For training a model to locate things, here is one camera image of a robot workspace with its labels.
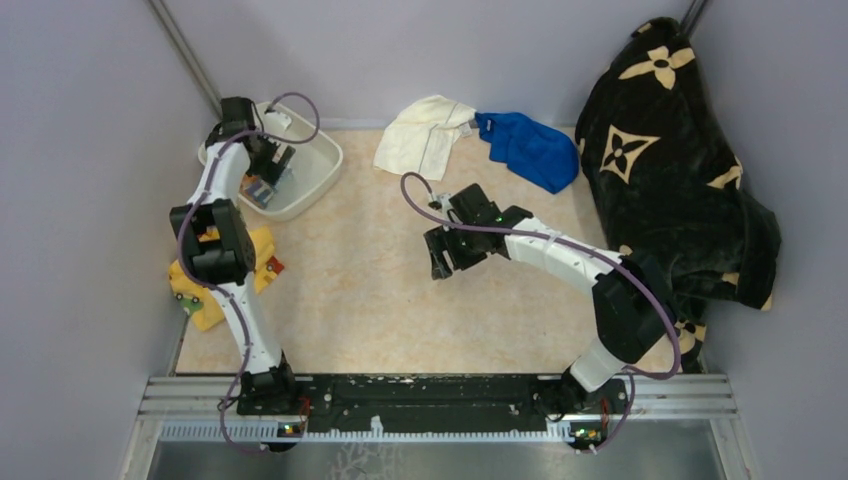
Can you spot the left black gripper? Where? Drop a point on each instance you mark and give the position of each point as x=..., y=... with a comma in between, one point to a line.
x=269, y=170

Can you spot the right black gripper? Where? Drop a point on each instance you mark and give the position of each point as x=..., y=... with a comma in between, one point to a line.
x=440, y=239

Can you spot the rabbit print striped towel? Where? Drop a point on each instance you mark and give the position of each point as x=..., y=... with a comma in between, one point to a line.
x=265, y=195

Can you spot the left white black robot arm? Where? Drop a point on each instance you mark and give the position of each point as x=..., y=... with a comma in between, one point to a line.
x=215, y=251

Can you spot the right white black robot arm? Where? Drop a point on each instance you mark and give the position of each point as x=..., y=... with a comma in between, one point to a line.
x=631, y=302

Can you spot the white square plastic basin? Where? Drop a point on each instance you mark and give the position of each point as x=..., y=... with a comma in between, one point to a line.
x=313, y=170

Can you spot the yellow cartoon print towel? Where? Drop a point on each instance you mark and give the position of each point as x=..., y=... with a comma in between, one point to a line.
x=198, y=304

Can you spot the cream white towel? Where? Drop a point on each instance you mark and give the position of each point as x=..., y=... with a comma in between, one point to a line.
x=421, y=137

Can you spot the blue towel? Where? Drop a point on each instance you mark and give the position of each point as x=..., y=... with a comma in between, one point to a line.
x=542, y=155

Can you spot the black floral pattern blanket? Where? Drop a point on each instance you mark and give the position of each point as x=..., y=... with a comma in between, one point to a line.
x=666, y=182

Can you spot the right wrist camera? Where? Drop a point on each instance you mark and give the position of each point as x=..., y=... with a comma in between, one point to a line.
x=470, y=206

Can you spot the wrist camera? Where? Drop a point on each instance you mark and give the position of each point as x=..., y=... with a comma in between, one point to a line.
x=470, y=206
x=241, y=113

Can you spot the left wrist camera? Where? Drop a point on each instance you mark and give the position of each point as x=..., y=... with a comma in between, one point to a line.
x=241, y=113

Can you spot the aluminium frame rail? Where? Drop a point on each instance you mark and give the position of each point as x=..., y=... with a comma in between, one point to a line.
x=187, y=407

